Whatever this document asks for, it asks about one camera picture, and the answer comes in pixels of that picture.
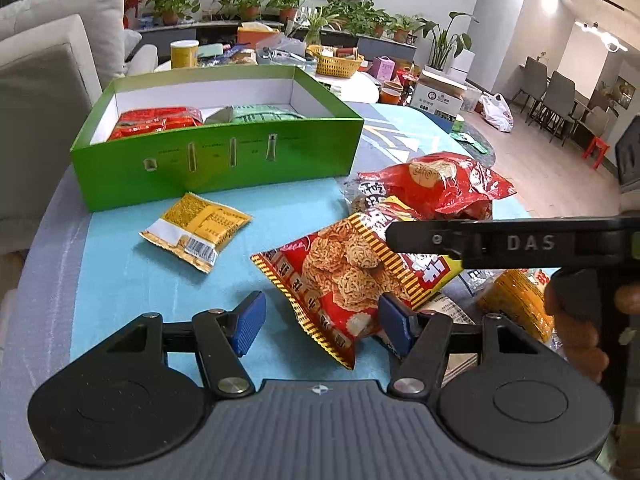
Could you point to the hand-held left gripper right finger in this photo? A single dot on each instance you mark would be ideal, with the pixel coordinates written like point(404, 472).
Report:
point(395, 325)

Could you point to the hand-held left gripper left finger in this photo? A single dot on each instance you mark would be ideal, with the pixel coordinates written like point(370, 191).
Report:
point(247, 322)

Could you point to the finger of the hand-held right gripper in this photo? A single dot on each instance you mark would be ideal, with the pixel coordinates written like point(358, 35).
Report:
point(425, 235)

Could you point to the yellow red label snack bag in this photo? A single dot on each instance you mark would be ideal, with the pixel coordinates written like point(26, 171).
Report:
point(515, 300)

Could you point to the red crinkly snack bag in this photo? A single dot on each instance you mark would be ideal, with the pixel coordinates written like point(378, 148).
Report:
point(450, 180)

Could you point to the red yellow striped snack bag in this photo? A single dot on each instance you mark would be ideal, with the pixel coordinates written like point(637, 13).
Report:
point(340, 285)

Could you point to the clear black-print snack packet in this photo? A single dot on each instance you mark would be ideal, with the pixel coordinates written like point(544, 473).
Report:
point(367, 192)

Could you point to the small yellow snack packet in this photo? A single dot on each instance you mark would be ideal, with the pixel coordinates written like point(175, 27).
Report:
point(200, 220)

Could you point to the green cardboard box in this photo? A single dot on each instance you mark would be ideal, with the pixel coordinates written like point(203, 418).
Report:
point(300, 150)

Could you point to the green snack packet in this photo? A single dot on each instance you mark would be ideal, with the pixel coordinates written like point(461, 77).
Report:
point(255, 112)

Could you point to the red snack packet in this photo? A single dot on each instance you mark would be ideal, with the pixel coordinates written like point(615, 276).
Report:
point(150, 122)

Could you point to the person's right hand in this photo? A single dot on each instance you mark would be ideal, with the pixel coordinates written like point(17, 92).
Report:
point(580, 345)

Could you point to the green flat packet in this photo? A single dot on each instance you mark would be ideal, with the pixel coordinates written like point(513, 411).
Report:
point(475, 144)

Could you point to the red stool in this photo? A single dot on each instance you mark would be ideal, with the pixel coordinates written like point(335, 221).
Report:
point(597, 146)

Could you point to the white and blue carton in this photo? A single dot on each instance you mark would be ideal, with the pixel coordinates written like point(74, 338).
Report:
point(437, 102)

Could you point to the white plastic bag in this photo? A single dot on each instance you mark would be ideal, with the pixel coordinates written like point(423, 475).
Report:
point(497, 112)

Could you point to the beige dining chair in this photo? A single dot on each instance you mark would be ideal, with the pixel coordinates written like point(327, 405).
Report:
point(595, 120)

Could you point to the orange cup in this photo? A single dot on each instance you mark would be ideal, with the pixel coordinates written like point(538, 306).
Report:
point(390, 97)

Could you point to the clear storage bin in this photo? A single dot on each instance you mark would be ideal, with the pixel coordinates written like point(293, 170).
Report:
point(472, 100)

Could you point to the red gift bag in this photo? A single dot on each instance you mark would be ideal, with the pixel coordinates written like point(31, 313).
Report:
point(406, 80)

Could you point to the white round table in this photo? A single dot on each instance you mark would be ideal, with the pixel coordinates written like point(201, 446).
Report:
point(360, 91)

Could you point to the pink box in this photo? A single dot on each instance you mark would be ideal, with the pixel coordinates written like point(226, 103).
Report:
point(384, 67)

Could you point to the white air purifier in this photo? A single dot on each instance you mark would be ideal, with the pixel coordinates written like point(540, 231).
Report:
point(462, 65)

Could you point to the large leaf potted plant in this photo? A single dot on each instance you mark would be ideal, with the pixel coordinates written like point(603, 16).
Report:
point(442, 45)

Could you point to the yellow woven basket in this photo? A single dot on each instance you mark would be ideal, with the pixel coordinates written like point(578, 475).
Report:
point(335, 66)

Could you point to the green potted plant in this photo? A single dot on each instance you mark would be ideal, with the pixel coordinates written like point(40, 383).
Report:
point(347, 15)
point(379, 22)
point(286, 2)
point(402, 27)
point(172, 2)
point(247, 0)

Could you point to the ceiling lamp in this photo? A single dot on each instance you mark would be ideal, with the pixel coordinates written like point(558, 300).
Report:
point(607, 40)

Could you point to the teal plastic tray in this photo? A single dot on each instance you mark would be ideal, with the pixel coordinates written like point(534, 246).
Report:
point(287, 57)

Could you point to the spider plant in vase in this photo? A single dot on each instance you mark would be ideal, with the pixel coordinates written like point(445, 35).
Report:
point(315, 27)

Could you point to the black track light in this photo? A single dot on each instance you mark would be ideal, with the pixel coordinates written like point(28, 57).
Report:
point(615, 1)

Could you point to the orange tissue box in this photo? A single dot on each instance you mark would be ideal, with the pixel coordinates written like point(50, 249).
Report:
point(257, 37)

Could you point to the yellow can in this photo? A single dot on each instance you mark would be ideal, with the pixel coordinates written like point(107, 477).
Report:
point(184, 55)

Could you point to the grey pillow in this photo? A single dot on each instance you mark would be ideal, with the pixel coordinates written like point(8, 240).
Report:
point(131, 42)

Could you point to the beige sofa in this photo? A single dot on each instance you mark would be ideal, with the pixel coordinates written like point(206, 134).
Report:
point(45, 85)

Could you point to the framed wall picture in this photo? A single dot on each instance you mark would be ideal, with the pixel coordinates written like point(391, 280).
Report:
point(624, 92)

